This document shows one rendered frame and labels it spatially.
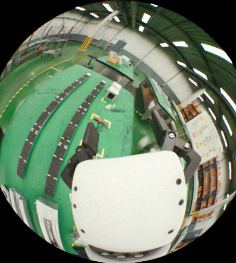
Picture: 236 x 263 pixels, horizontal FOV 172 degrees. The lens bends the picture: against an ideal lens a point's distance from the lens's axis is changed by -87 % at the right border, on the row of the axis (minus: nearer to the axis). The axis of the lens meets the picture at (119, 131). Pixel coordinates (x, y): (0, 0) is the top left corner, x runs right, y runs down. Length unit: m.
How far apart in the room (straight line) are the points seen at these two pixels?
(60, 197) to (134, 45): 10.94
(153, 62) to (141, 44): 2.57
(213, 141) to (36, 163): 3.02
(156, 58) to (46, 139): 11.05
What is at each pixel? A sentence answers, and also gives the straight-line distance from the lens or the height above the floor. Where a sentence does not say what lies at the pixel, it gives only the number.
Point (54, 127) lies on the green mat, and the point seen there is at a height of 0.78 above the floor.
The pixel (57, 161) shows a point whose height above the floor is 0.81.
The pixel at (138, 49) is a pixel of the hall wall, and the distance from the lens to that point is 10.71.
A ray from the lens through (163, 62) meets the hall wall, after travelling 11.26.
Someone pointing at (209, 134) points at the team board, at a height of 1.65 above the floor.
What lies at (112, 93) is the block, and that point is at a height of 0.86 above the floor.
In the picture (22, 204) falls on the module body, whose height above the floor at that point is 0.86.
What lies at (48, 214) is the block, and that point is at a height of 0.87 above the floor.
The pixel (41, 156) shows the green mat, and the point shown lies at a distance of 0.48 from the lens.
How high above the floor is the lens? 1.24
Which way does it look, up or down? 45 degrees down
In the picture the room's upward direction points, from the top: 52 degrees clockwise
